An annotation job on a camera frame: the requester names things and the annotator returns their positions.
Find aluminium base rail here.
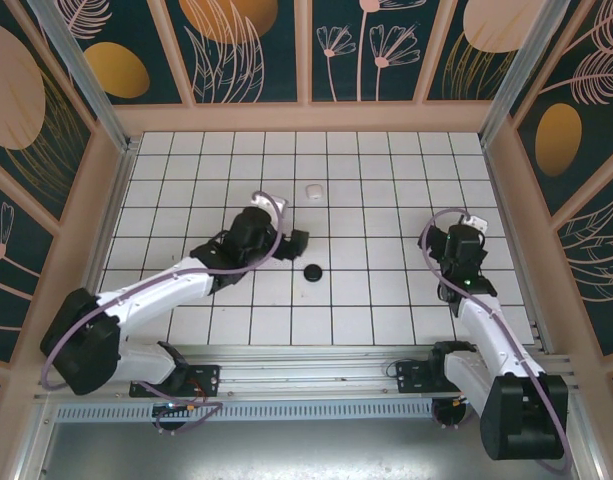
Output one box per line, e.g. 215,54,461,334
33,343,577,404

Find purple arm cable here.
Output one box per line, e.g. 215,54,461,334
418,208,572,474
40,189,287,436

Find aluminium frame post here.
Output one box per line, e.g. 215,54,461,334
25,0,140,154
478,0,572,146

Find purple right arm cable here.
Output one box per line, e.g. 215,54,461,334
418,208,572,474

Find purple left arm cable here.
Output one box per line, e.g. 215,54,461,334
40,189,287,436

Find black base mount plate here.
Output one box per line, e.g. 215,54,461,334
394,360,437,396
129,364,222,400

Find grey perforated cable duct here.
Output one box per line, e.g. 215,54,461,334
55,403,437,424

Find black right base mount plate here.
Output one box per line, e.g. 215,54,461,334
394,360,437,396

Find grey metal sheet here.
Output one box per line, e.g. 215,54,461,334
33,419,595,480

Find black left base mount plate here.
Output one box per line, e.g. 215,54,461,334
129,364,222,400

